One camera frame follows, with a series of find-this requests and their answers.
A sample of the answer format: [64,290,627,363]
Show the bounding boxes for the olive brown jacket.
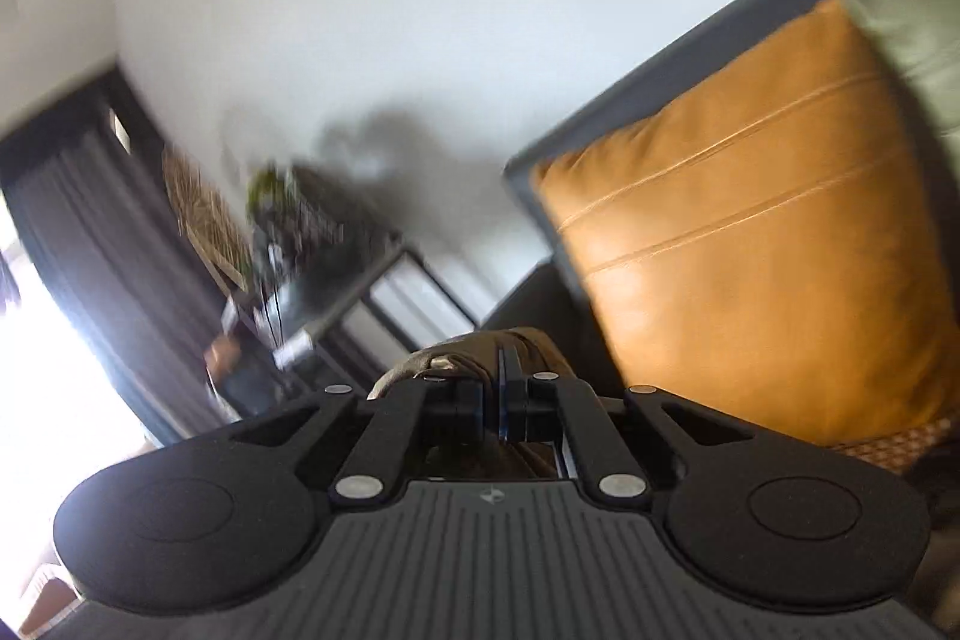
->
[368,326,574,481]

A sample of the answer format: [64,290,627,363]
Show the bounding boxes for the dark storage cabinet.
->
[205,330,302,417]

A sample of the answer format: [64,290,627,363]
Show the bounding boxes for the black metal shelf rack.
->
[221,164,478,388]

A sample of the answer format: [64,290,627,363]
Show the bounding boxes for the orange leather cushion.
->
[530,0,958,445]

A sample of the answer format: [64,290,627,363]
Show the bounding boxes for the woven straw fan decoration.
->
[161,146,251,296]

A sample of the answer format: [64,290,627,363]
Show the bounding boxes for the dark leather sofa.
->
[478,0,960,507]

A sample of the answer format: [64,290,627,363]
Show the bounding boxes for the grey curtain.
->
[2,68,228,445]

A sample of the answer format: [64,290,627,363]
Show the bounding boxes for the green leather cushion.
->
[843,0,960,167]

